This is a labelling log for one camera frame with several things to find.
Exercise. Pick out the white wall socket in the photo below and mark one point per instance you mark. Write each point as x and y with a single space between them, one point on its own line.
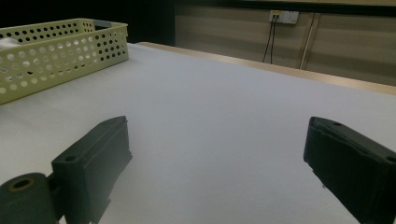
284 17

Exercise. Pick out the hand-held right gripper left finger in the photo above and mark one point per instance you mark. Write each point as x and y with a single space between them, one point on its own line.
93 161

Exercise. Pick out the white table cover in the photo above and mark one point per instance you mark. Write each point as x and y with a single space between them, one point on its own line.
202 109

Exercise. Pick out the pale green perforated basket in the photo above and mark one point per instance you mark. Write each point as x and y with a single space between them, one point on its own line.
62 77

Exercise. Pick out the grey flat object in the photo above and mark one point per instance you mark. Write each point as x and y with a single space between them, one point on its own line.
102 24

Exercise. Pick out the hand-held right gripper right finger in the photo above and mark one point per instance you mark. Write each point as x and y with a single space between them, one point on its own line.
351 165

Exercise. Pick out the white cloth garment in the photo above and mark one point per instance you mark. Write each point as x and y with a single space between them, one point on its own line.
7 43

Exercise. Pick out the beige wall conduit strip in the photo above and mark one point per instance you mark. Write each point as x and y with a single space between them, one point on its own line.
309 40

